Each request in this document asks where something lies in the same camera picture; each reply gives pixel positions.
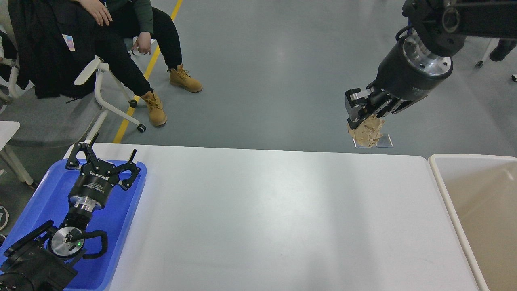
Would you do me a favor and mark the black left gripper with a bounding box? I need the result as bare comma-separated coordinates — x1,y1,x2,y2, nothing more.
65,132,141,211

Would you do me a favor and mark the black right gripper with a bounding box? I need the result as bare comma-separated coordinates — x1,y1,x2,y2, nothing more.
345,34,454,130

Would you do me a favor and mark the brown paper ball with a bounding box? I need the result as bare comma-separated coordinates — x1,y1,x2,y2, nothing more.
347,116,385,147

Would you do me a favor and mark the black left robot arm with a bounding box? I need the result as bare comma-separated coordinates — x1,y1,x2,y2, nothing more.
1,135,141,291

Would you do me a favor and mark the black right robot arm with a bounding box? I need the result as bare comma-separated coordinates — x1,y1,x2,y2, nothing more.
345,0,517,130

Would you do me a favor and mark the person's left hand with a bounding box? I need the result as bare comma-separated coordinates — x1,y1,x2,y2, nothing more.
131,32,151,55

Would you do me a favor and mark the person's right hand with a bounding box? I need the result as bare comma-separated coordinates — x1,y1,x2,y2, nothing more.
75,0,113,26

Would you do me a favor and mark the right floor outlet plate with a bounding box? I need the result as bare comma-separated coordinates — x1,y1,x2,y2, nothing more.
376,134,394,148

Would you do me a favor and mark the floor outlet plate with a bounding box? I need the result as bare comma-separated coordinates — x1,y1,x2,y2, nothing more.
353,139,372,148
376,134,394,148

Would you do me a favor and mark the left floor outlet plate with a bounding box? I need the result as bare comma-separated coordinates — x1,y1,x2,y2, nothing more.
353,139,372,148

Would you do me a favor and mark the white office chair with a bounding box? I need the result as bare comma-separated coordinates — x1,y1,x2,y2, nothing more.
1,57,146,148

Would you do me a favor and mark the blue plastic tray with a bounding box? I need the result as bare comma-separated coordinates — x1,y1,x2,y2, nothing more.
1,160,147,291

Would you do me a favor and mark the tan right boot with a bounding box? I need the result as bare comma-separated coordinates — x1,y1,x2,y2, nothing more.
141,90,167,127

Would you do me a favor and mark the tan boot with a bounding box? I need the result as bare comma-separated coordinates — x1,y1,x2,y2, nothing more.
167,64,203,93
141,90,167,127

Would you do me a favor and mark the white side table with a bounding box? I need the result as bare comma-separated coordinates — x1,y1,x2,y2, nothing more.
0,121,38,189

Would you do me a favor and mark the tan left boot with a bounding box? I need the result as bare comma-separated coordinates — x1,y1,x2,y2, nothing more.
167,64,203,93

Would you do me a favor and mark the black jacket on chair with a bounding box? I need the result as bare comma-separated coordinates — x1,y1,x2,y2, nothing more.
5,0,99,98

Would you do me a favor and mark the white chair with grey coat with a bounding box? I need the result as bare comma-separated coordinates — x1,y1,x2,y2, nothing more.
475,38,499,68

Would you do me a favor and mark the beige plastic bin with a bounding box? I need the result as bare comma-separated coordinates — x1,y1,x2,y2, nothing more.
428,154,517,291

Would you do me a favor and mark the seated person in black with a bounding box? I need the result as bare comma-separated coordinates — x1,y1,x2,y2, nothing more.
71,0,183,97

